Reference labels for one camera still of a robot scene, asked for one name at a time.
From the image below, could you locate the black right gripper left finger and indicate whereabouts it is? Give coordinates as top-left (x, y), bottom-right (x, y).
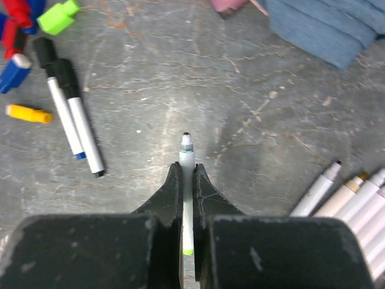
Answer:
top-left (132, 162), bottom-right (183, 226)

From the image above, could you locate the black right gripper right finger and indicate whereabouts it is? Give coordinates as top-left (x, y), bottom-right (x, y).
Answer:
top-left (192, 164), bottom-right (245, 229)

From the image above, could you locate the red cap marker group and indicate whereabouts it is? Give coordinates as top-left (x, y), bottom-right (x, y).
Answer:
top-left (179, 132), bottom-right (196, 255)

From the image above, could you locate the blue cap marker group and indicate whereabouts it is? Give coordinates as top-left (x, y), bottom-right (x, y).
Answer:
top-left (289, 160), bottom-right (342, 217)

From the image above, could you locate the yellow pen cap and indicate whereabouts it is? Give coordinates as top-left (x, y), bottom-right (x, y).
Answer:
top-left (5, 104), bottom-right (52, 124)

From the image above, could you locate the black cap marker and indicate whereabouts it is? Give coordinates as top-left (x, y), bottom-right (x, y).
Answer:
top-left (33, 37), bottom-right (86, 160)
top-left (52, 58), bottom-right (105, 178)

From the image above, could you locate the blue pen cap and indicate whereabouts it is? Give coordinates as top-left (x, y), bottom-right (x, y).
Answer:
top-left (0, 13), bottom-right (7, 40)
top-left (22, 0), bottom-right (46, 35)
top-left (1, 54), bottom-right (32, 94)

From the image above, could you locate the green pen cap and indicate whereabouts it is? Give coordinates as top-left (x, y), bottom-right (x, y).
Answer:
top-left (37, 0), bottom-right (81, 36)

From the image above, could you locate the red pen cap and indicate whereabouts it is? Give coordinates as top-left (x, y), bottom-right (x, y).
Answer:
top-left (1, 19), bottom-right (28, 59)
top-left (2, 0), bottom-right (33, 28)

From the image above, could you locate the pink folded cloth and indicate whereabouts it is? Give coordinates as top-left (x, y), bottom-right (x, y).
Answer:
top-left (209, 0), bottom-right (269, 19)

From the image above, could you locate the blue folded cloth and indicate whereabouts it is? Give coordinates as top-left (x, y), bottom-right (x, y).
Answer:
top-left (260, 1), bottom-right (384, 69)

